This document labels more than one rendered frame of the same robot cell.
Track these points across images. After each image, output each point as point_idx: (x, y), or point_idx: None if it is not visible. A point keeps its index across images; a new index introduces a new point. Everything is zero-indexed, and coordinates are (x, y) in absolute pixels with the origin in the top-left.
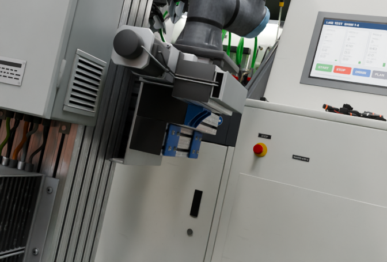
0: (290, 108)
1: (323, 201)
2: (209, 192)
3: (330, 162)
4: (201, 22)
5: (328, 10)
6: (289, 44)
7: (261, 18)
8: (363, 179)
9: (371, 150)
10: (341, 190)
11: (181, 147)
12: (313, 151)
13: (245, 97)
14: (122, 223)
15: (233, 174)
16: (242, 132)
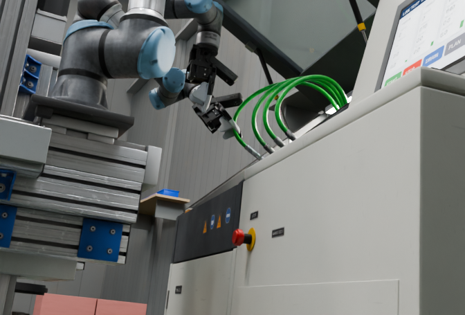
0: (270, 156)
1: (295, 302)
2: None
3: (301, 222)
4: (57, 77)
5: None
6: (365, 75)
7: (142, 41)
8: (330, 235)
9: (335, 172)
10: (311, 269)
11: (37, 237)
12: (287, 212)
13: (39, 138)
14: None
15: (234, 292)
16: (241, 220)
